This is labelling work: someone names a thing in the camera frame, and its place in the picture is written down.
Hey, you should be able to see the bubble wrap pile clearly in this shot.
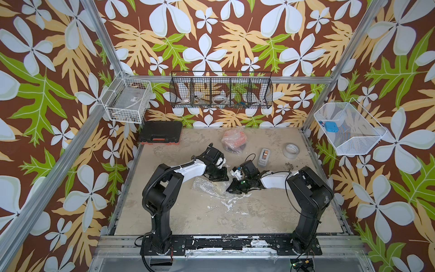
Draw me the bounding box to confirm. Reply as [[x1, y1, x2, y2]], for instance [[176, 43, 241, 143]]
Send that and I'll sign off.
[[192, 176, 232, 199]]

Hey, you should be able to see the clear tape roll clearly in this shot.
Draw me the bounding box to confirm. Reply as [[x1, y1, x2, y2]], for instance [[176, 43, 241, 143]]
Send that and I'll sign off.
[[283, 143, 300, 159]]

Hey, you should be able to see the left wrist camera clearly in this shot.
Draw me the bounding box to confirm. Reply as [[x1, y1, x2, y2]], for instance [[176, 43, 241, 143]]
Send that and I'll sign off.
[[215, 155, 226, 169]]

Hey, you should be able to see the black wire basket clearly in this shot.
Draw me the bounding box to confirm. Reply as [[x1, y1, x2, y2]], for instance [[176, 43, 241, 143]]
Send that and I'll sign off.
[[168, 71, 274, 109]]

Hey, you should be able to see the orange dinner plate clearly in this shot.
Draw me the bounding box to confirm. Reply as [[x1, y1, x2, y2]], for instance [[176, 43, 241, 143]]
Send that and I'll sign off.
[[222, 128, 247, 150]]

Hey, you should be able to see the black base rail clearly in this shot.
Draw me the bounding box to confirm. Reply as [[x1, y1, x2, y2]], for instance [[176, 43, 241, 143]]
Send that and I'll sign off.
[[140, 233, 322, 257]]

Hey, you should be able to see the white wire basket right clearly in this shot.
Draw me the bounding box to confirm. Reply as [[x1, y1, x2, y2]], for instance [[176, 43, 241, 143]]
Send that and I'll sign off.
[[314, 99, 387, 156]]

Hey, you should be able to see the grey tape dispenser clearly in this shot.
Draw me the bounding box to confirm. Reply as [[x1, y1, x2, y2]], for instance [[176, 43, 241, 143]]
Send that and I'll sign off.
[[258, 148, 270, 167]]

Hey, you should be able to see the white wire basket left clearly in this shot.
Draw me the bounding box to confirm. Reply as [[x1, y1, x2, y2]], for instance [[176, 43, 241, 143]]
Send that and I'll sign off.
[[101, 73, 154, 124]]

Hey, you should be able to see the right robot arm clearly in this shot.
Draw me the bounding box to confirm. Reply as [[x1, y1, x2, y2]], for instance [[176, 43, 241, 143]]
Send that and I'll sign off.
[[227, 160, 334, 254]]

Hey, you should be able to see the blue small object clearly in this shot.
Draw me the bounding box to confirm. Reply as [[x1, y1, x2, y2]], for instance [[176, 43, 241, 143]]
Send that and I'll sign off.
[[324, 121, 339, 133]]

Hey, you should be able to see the white wire basket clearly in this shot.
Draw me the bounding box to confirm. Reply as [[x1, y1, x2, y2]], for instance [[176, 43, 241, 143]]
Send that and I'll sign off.
[[314, 99, 387, 156], [101, 73, 154, 124]]

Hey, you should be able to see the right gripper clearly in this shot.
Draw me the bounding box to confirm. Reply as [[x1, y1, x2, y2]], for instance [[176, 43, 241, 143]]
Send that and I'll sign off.
[[224, 176, 252, 194]]

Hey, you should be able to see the black plastic case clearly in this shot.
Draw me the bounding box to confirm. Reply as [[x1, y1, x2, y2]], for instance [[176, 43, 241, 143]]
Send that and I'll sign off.
[[138, 121, 183, 143]]

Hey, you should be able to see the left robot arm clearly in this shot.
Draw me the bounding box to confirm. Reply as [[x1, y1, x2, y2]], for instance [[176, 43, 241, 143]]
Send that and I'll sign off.
[[142, 144, 229, 254]]

